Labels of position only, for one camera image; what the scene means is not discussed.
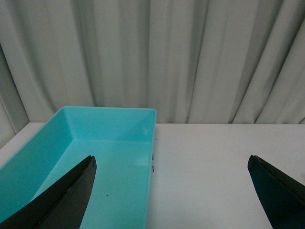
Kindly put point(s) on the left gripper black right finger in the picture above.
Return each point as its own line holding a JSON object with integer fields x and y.
{"x": 282, "y": 197}

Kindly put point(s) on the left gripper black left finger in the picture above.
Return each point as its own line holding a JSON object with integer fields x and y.
{"x": 62, "y": 205}

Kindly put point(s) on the turquoise plastic bin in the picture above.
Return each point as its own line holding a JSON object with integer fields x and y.
{"x": 120, "y": 139}

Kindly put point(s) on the white pleated curtain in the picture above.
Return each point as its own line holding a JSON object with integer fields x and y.
{"x": 193, "y": 61}

